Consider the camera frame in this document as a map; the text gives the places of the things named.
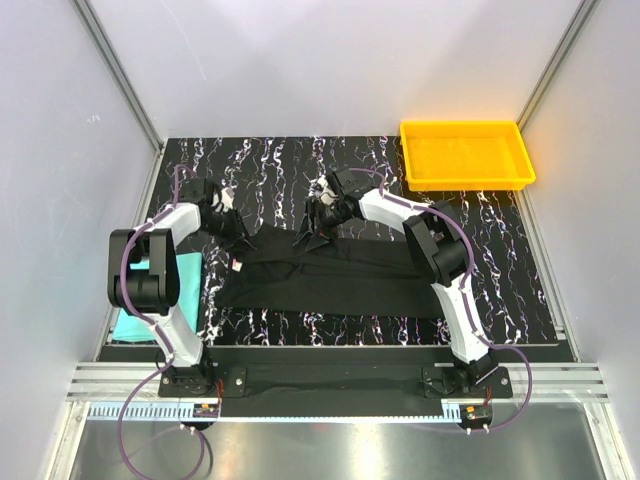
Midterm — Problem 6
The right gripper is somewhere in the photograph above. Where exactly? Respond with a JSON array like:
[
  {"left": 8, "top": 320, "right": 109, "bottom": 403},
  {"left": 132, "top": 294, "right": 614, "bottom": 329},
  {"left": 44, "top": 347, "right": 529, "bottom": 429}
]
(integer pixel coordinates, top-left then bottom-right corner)
[{"left": 292, "top": 199, "right": 349, "bottom": 253}]

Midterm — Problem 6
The right aluminium frame post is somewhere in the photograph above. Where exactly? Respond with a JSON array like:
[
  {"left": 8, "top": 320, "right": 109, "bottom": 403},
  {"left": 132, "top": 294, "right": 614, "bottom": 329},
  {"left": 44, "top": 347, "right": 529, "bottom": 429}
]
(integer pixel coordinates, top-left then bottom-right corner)
[{"left": 517, "top": 0, "right": 601, "bottom": 133}]

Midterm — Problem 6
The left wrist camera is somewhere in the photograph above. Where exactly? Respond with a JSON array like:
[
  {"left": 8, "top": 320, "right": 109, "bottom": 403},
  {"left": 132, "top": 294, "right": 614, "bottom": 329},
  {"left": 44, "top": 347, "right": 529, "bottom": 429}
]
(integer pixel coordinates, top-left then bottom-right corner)
[{"left": 212, "top": 187, "right": 234, "bottom": 213}]

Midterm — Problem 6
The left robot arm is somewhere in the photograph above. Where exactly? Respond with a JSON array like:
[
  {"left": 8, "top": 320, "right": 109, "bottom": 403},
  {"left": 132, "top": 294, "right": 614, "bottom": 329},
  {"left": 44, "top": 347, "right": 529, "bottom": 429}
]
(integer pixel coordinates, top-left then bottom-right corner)
[{"left": 107, "top": 178, "right": 251, "bottom": 396}]

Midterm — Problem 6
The aluminium frame post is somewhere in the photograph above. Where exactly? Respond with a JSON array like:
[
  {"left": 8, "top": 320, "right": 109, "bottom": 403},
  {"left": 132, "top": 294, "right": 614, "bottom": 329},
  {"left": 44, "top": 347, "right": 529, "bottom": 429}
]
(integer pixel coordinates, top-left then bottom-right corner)
[
  {"left": 71, "top": 0, "right": 165, "bottom": 155},
  {"left": 517, "top": 0, "right": 601, "bottom": 133}
]

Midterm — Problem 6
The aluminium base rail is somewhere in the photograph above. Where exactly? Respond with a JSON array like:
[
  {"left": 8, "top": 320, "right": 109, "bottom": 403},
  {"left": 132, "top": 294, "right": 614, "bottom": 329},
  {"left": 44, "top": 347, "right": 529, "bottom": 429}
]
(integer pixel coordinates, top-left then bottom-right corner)
[{"left": 66, "top": 362, "right": 608, "bottom": 402}]

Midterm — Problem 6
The left aluminium frame post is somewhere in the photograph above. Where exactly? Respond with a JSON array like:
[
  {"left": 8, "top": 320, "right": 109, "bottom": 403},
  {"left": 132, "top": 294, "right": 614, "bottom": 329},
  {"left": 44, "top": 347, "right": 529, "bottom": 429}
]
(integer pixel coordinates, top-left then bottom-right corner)
[{"left": 71, "top": 0, "right": 165, "bottom": 155}]

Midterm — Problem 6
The black t shirt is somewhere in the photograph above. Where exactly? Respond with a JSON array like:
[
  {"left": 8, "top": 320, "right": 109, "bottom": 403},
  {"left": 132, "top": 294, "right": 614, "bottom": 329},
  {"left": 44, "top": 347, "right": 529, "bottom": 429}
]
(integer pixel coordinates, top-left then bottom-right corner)
[{"left": 216, "top": 224, "right": 444, "bottom": 320}]

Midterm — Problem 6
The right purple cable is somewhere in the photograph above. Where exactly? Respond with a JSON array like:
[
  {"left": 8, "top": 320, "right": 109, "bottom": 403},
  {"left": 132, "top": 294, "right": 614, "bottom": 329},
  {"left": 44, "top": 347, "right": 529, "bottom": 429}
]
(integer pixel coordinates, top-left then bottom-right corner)
[{"left": 349, "top": 167, "right": 532, "bottom": 432}]

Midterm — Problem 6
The black marble pattern mat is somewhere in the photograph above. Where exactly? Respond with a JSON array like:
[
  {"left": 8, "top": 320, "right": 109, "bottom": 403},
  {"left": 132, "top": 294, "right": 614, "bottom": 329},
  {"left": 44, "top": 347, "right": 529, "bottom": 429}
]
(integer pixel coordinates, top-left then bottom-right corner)
[{"left": 143, "top": 136, "right": 561, "bottom": 347}]

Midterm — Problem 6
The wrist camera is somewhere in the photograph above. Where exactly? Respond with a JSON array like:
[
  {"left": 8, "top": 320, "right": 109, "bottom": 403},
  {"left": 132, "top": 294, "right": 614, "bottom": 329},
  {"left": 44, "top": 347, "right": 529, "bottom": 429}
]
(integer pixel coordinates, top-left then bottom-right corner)
[
  {"left": 212, "top": 187, "right": 234, "bottom": 213},
  {"left": 311, "top": 176, "right": 339, "bottom": 206}
]

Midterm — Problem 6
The purple cable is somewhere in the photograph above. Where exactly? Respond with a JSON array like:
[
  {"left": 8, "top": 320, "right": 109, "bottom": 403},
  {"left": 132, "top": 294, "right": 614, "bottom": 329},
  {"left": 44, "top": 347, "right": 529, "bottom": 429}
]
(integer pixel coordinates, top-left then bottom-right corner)
[
  {"left": 117, "top": 163, "right": 215, "bottom": 476},
  {"left": 349, "top": 167, "right": 532, "bottom": 432}
]

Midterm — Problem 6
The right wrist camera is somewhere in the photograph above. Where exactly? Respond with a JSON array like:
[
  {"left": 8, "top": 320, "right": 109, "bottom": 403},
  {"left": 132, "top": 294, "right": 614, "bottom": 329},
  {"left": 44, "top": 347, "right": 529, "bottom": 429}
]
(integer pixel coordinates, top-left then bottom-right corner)
[{"left": 311, "top": 176, "right": 339, "bottom": 206}]

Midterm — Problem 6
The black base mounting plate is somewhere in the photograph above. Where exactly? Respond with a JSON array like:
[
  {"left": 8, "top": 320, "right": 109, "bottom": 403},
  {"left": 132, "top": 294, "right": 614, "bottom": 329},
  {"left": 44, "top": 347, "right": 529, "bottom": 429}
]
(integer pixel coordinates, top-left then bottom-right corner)
[{"left": 159, "top": 346, "right": 512, "bottom": 400}]

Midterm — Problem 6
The yellow plastic tray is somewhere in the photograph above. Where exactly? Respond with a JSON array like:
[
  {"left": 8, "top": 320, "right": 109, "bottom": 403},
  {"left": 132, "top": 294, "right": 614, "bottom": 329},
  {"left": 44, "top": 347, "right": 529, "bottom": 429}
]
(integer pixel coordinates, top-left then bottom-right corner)
[{"left": 399, "top": 121, "right": 536, "bottom": 192}]

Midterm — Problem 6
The white slotted cable duct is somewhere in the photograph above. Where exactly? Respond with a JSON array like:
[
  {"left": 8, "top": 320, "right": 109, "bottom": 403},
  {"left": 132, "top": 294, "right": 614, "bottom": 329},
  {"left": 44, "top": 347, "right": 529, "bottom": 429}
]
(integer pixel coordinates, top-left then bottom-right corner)
[{"left": 88, "top": 400, "right": 461, "bottom": 424}]

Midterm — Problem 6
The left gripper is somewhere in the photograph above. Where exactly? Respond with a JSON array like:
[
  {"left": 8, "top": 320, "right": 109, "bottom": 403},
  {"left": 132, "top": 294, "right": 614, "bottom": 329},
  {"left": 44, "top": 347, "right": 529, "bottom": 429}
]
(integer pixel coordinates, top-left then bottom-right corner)
[{"left": 200, "top": 206, "right": 257, "bottom": 253}]

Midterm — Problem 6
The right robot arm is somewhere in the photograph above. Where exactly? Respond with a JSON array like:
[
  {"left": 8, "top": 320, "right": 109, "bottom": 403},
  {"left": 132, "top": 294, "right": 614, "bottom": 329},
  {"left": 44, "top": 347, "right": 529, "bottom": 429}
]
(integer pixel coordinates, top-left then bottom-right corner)
[{"left": 296, "top": 168, "right": 498, "bottom": 397}]

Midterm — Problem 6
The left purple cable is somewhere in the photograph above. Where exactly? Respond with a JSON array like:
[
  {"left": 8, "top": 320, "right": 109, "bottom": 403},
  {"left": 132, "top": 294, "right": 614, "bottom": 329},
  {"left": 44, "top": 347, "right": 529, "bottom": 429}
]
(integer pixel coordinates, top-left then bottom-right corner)
[{"left": 117, "top": 163, "right": 215, "bottom": 476}]

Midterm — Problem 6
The folded teal t shirt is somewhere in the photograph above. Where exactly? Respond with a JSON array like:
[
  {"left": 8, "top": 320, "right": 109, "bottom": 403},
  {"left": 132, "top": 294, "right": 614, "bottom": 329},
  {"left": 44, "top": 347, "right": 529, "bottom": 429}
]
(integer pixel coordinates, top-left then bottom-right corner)
[{"left": 112, "top": 252, "right": 203, "bottom": 343}]

